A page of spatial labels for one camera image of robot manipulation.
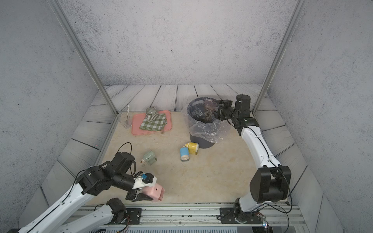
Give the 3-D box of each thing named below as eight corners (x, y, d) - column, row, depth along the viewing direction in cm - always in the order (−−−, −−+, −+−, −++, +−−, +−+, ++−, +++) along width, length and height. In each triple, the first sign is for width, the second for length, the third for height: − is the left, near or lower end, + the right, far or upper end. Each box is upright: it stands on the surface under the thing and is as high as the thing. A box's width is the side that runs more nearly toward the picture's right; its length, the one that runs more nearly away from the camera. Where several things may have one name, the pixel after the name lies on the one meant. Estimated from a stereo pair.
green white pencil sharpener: (144, 166, 93) (141, 160, 86) (146, 158, 97) (143, 151, 90) (155, 166, 93) (152, 159, 86) (157, 158, 97) (154, 151, 90)
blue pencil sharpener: (180, 162, 94) (179, 157, 89) (180, 151, 99) (180, 146, 94) (189, 162, 94) (188, 157, 89) (189, 151, 99) (189, 146, 94)
